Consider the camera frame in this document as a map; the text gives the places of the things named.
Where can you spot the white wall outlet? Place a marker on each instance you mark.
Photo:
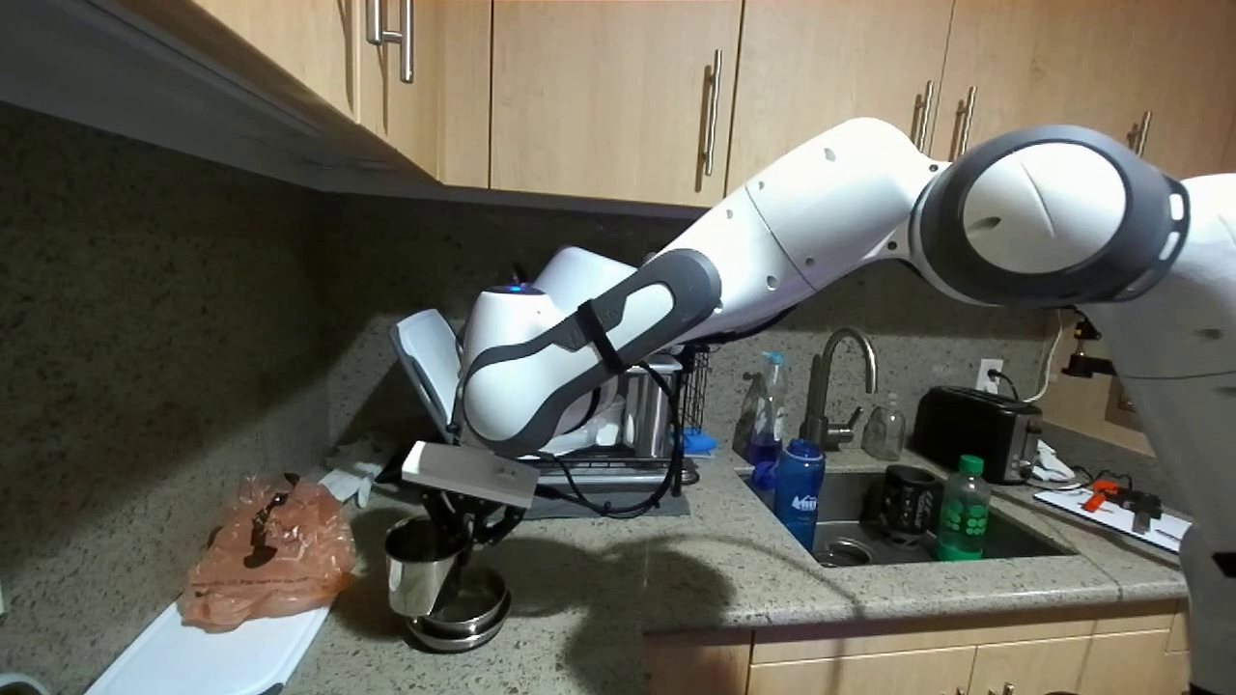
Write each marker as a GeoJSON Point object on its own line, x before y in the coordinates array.
{"type": "Point", "coordinates": [992, 378]}

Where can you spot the glass soap dispenser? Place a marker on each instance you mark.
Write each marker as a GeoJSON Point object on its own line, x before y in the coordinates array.
{"type": "Point", "coordinates": [882, 425]}

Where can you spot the wooden sink base cabinet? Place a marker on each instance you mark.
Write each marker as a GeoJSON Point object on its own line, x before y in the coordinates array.
{"type": "Point", "coordinates": [930, 662]}

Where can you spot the black pot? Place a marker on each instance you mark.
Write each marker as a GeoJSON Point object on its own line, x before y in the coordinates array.
{"type": "Point", "coordinates": [903, 505]}

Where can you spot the clear spray bottle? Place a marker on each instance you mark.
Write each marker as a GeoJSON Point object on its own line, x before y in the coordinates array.
{"type": "Point", "coordinates": [777, 387]}

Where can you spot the clear soap bottle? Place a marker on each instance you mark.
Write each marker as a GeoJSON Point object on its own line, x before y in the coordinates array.
{"type": "Point", "coordinates": [751, 416]}

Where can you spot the small blue cap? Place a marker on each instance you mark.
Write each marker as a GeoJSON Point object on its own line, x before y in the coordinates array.
{"type": "Point", "coordinates": [697, 447]}

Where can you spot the black toaster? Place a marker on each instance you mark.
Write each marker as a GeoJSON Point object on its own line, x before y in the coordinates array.
{"type": "Point", "coordinates": [970, 434]}

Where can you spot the metal kitchen faucet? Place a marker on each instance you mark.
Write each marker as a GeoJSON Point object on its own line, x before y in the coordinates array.
{"type": "Point", "coordinates": [826, 387]}

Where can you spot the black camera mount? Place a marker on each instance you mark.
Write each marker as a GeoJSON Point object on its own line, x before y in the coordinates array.
{"type": "Point", "coordinates": [1095, 361]}

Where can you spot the steel kitchen sink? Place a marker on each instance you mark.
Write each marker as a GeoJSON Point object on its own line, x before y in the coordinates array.
{"type": "Point", "coordinates": [1028, 535]}

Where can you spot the small tin bowl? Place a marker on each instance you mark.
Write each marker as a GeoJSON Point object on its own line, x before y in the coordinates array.
{"type": "Point", "coordinates": [486, 600]}

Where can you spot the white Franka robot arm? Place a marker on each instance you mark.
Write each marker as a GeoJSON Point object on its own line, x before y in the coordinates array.
{"type": "Point", "coordinates": [826, 206]}

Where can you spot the light wooden cabinet door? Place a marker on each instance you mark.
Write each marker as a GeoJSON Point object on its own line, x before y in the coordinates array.
{"type": "Point", "coordinates": [603, 89]}
{"type": "Point", "coordinates": [835, 62]}
{"type": "Point", "coordinates": [312, 39]}
{"type": "Point", "coordinates": [1095, 60]}
{"type": "Point", "coordinates": [446, 89]}

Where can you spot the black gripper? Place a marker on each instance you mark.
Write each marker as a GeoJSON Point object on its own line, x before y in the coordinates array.
{"type": "Point", "coordinates": [475, 513]}

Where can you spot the white towel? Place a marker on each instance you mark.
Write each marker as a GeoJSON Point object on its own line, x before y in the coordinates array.
{"type": "Point", "coordinates": [1051, 466]}

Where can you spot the white paper tray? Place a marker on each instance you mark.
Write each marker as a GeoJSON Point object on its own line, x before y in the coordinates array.
{"type": "Point", "coordinates": [1132, 527]}

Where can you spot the blue dish soap bottle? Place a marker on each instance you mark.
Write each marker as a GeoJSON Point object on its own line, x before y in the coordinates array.
{"type": "Point", "coordinates": [801, 493]}

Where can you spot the green plastic bottle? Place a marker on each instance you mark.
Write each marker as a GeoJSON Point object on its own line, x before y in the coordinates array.
{"type": "Point", "coordinates": [963, 509]}

